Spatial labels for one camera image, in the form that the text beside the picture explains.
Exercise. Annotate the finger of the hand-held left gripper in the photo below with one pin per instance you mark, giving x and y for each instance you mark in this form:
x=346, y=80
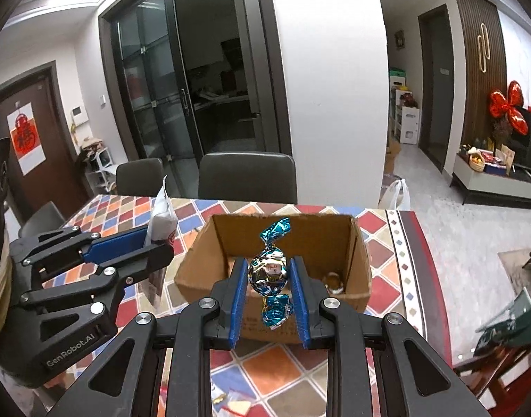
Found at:
x=117, y=243
x=130, y=269

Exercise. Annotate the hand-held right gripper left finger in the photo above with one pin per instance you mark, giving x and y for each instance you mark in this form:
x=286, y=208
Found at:
x=237, y=312

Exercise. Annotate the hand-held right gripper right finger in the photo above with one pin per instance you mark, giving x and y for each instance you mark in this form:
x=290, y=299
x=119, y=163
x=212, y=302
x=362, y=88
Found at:
x=302, y=312

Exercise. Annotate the long white brown sachet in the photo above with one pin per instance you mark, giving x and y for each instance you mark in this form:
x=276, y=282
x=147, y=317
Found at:
x=163, y=219

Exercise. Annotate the blue foil candy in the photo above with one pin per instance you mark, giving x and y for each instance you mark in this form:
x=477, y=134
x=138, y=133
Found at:
x=269, y=271

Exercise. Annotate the brown cardboard box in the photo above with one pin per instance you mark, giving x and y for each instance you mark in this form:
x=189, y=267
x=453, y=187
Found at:
x=191, y=269

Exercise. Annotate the gold foil candy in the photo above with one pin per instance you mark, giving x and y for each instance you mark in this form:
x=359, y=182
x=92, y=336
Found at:
x=334, y=283

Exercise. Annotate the grey dining chair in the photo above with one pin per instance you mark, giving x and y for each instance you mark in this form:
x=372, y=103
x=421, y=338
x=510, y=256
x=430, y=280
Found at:
x=248, y=178
x=139, y=176
x=41, y=221

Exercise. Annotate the white plastic stool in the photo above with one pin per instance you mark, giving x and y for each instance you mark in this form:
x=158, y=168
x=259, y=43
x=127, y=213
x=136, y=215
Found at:
x=100, y=171

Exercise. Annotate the clear pink packet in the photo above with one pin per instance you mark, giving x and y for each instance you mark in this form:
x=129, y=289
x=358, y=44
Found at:
x=235, y=399

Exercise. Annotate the colourful chequered tablecloth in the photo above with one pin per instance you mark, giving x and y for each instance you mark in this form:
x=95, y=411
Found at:
x=391, y=269

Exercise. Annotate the dark brown entrance door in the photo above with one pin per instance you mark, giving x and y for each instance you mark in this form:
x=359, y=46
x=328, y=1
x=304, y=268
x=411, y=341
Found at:
x=52, y=139

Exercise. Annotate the red white door poster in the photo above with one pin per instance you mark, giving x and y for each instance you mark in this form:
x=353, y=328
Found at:
x=26, y=139

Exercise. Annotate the white plastic bag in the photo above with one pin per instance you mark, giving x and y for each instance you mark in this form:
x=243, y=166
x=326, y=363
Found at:
x=395, y=197

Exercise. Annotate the black framed sliding glass door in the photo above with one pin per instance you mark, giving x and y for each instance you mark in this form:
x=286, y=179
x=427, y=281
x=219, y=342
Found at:
x=152, y=78

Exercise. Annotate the wooden chair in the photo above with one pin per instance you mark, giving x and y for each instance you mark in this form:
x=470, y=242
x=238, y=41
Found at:
x=491, y=373

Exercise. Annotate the dark green garment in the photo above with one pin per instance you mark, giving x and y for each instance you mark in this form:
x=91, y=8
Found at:
x=508, y=325

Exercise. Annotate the small white cabinet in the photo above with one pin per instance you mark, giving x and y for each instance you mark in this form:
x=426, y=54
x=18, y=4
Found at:
x=409, y=126

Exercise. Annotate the low white tv cabinet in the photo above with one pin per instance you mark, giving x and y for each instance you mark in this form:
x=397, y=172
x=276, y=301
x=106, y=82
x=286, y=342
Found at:
x=486, y=184

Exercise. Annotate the small fruit basket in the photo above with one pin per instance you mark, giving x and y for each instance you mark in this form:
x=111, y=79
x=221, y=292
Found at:
x=477, y=161

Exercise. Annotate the dark hallway door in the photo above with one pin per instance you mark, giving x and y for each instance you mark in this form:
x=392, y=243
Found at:
x=434, y=87

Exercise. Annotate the red bow foil balloon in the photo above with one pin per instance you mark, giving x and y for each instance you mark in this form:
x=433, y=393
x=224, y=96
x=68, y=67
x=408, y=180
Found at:
x=506, y=106

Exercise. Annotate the white wall intercom panel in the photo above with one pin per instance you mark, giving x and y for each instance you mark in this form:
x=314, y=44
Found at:
x=78, y=115

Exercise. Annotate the small framed wall picture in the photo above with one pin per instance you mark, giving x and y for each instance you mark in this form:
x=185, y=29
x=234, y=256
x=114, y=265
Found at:
x=400, y=40

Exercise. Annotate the gold loop wall ornament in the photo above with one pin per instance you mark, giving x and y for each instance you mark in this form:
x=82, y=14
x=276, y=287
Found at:
x=483, y=52

